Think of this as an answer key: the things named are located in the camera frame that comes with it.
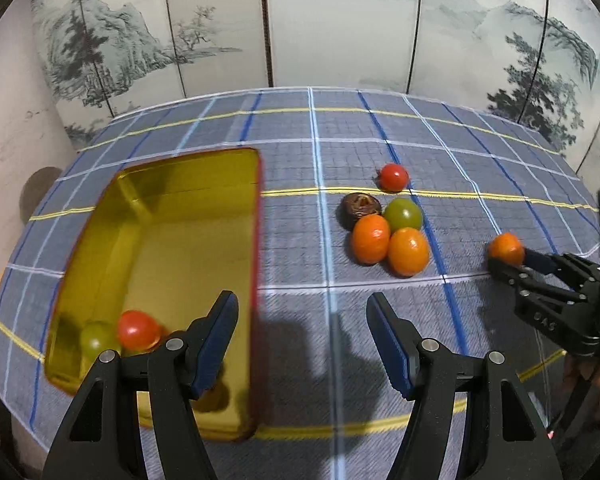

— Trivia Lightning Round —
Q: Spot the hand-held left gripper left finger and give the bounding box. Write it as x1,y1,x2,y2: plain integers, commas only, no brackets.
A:
41,290,240,480

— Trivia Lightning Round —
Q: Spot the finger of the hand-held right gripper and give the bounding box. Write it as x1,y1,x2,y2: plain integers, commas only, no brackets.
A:
522,247,600,295
488,255,600,358

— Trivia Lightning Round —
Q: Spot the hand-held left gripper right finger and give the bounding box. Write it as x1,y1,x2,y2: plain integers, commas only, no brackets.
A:
366,292,563,480

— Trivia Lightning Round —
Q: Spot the orange mandarin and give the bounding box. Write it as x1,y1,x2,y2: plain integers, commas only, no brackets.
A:
351,214,392,266
387,227,430,277
488,233,526,267

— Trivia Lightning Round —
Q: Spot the orange-red tomato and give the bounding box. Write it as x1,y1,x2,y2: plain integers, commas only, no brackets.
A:
116,310,163,352

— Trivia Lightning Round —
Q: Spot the gold and red tin box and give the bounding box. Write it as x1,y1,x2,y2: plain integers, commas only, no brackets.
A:
44,147,266,443

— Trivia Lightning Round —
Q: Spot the green tomato with stem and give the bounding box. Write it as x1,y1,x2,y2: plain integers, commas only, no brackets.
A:
79,321,123,367

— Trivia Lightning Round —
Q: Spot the dark brown mushroom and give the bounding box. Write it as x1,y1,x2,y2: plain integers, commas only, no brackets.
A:
341,192,382,233

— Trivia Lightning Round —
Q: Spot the red tomato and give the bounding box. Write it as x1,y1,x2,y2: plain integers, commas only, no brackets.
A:
378,162,410,193

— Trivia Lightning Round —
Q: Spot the blue plaid tablecloth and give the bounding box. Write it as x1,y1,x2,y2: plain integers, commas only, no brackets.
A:
0,87,600,480

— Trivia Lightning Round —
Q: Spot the dark furniture leg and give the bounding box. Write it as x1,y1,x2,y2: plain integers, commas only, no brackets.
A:
0,395,18,466

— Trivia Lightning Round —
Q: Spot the round brown stool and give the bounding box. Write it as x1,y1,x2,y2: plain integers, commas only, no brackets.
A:
19,166,63,223

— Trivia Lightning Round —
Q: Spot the painted landscape folding screen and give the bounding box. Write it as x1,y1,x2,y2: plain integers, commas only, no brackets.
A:
27,0,600,181

